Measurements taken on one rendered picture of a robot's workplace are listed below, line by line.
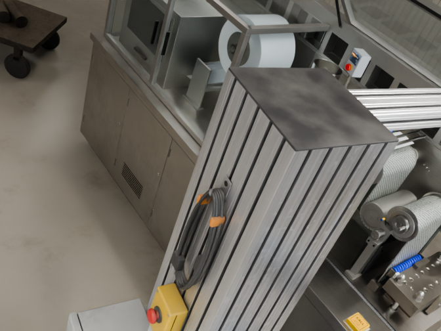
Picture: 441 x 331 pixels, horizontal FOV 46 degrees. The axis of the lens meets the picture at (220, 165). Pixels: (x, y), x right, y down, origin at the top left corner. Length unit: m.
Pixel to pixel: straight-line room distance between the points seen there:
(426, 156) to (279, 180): 1.66
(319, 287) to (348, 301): 0.13
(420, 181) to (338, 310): 0.72
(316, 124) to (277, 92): 0.10
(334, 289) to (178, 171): 1.08
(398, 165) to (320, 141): 1.43
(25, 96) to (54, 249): 1.56
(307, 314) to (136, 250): 1.33
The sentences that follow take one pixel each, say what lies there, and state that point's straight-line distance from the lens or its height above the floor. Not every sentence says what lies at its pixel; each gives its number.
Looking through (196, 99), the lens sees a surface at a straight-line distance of 2.69.
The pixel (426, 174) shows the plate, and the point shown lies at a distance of 2.51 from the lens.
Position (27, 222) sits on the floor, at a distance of 3.37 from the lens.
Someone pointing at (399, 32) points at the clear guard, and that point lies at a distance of 2.37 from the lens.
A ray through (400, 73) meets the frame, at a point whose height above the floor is 1.61.
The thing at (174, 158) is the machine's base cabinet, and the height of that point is 0.72.
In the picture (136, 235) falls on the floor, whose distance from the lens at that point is 3.38.
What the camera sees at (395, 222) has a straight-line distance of 2.22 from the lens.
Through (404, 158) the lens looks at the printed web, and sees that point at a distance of 2.35.
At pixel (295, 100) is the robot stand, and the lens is 0.98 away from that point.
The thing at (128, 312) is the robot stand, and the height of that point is 1.23.
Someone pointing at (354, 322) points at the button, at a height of 0.92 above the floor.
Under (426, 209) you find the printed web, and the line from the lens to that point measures 2.28.
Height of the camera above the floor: 2.48
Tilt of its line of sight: 37 degrees down
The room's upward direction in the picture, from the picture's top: 21 degrees clockwise
